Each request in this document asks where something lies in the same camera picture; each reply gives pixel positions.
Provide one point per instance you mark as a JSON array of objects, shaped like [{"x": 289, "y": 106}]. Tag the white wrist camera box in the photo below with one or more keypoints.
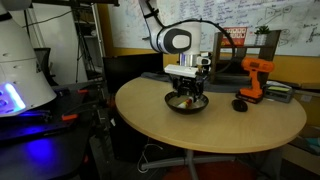
[{"x": 180, "y": 70}]

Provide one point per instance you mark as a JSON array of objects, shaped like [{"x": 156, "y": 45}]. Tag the large white robot base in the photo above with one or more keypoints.
[{"x": 23, "y": 66}]

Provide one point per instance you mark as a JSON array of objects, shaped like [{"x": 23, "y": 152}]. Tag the whiteboard with writing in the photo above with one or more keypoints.
[{"x": 216, "y": 13}]

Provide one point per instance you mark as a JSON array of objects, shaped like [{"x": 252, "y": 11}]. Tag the dark wooden shelf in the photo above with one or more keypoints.
[{"x": 271, "y": 53}]

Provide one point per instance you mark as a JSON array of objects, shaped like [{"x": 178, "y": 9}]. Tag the grey metal table base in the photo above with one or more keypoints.
[{"x": 190, "y": 161}]

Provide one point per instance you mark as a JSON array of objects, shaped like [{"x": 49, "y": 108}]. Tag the black monitor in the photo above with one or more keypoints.
[{"x": 133, "y": 71}]

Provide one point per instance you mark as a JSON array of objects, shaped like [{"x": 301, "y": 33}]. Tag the black workbench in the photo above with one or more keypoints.
[{"x": 50, "y": 150}]

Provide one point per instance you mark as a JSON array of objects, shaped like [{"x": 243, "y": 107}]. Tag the dark round bowl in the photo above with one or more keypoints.
[{"x": 186, "y": 109}]

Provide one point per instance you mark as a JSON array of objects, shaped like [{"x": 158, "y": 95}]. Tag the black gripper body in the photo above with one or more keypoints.
[{"x": 189, "y": 83}]

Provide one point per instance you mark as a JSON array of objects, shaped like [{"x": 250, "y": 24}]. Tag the red printed box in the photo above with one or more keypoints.
[{"x": 235, "y": 36}]

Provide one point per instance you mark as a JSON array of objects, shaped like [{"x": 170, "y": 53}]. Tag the black tripod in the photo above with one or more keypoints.
[{"x": 81, "y": 43}]

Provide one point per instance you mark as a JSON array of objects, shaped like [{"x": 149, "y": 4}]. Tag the white yellow orange marker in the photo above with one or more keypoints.
[{"x": 184, "y": 104}]

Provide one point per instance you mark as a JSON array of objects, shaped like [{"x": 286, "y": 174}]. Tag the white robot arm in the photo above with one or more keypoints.
[{"x": 176, "y": 40}]

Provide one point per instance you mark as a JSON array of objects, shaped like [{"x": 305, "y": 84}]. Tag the black computer mouse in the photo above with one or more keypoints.
[{"x": 239, "y": 105}]

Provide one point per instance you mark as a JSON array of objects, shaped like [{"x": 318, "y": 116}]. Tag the small potted plant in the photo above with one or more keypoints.
[{"x": 262, "y": 35}]

